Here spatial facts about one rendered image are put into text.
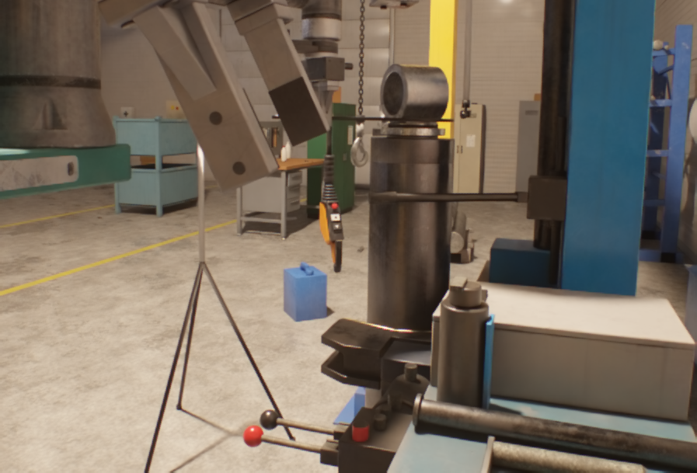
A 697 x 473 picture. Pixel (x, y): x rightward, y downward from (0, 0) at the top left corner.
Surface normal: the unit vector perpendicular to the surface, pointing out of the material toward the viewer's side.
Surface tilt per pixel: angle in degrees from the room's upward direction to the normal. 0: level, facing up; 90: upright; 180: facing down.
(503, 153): 90
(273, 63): 97
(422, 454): 0
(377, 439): 0
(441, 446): 0
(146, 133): 90
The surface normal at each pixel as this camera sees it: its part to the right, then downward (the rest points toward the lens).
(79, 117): 0.77, -0.26
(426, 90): 0.42, -0.04
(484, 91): -0.30, 0.10
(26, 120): 0.17, -0.23
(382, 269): -0.67, 0.07
